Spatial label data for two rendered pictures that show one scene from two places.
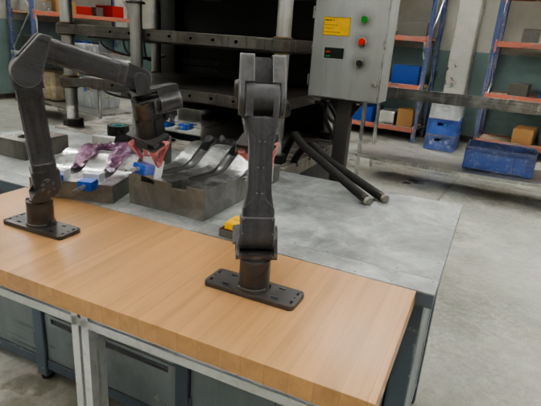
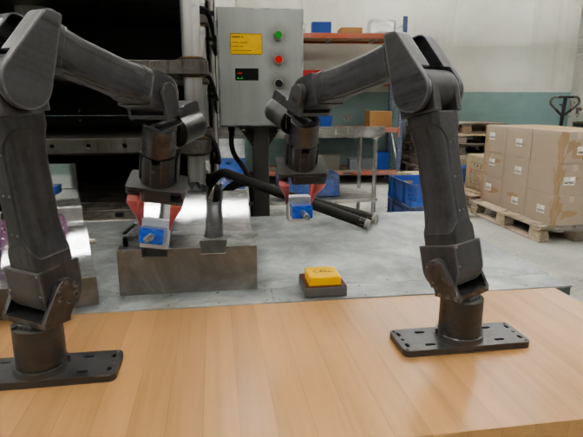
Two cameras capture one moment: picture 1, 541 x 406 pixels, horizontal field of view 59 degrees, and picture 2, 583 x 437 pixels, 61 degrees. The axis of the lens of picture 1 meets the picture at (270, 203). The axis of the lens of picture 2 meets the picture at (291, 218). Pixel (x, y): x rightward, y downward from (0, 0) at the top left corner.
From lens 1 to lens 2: 0.75 m
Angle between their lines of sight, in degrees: 32
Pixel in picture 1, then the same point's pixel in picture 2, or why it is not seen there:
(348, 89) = not seen: hidden behind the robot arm
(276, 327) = (555, 368)
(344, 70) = (261, 93)
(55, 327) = not seen: outside the picture
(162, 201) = (184, 278)
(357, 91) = not seen: hidden behind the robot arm
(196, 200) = (245, 262)
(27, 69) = (29, 75)
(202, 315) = (477, 392)
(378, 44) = (297, 61)
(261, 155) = (454, 159)
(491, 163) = (304, 188)
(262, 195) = (464, 211)
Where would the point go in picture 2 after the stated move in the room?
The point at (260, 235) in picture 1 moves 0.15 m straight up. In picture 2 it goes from (473, 264) to (481, 162)
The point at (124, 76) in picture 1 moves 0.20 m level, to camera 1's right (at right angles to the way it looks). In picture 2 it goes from (150, 89) to (265, 91)
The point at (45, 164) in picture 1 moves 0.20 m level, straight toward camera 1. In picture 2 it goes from (58, 252) to (173, 281)
